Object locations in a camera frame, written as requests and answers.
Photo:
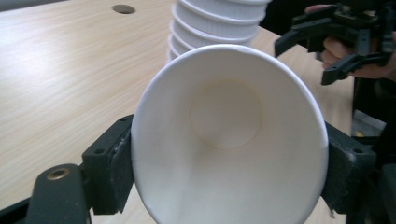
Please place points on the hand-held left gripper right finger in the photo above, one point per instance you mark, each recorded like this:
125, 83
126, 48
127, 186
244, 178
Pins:
345, 171

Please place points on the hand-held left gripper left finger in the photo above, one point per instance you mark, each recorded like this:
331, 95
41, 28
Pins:
106, 168

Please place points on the single white paper cup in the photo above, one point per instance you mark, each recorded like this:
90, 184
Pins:
227, 161

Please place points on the stack of white paper cups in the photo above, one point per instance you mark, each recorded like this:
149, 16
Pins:
214, 26

